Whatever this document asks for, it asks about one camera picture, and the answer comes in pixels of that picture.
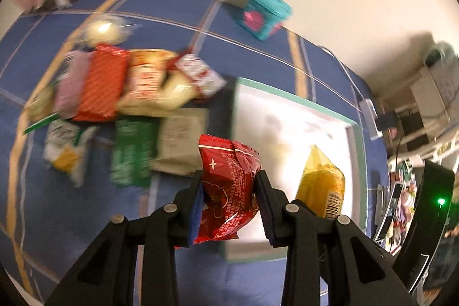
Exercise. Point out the white tray with green rim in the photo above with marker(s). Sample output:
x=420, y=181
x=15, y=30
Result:
x=283, y=127

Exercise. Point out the red crinkled snack packet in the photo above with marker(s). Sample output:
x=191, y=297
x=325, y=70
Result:
x=228, y=172

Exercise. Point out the cream white snack packet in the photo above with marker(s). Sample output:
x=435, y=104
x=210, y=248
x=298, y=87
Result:
x=177, y=147

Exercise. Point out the white power adapter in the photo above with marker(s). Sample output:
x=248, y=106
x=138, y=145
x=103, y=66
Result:
x=370, y=116

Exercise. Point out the pink snack packet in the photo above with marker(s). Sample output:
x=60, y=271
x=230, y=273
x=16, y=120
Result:
x=71, y=82

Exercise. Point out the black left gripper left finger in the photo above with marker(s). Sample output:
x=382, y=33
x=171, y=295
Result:
x=105, y=272

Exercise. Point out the green-edged round cake packet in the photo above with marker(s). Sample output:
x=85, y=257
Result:
x=42, y=109

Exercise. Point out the teal toy house box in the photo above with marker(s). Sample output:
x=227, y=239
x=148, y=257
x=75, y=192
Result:
x=262, y=18

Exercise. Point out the orange swiss roll packet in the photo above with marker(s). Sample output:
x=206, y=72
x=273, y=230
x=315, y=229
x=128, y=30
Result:
x=142, y=95

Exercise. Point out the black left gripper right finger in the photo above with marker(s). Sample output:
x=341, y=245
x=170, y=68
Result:
x=334, y=251

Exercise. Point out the white-green walnut cookie packet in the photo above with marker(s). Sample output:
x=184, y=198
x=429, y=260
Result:
x=67, y=148

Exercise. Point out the clear-wrapped white bun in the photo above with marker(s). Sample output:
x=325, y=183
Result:
x=106, y=29

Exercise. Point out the red patterned snack packet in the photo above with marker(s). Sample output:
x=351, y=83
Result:
x=103, y=85

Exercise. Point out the green snack packet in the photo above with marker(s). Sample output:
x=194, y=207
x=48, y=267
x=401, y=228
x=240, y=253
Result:
x=132, y=151

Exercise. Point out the yellow snack packet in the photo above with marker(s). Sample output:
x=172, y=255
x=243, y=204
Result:
x=322, y=185

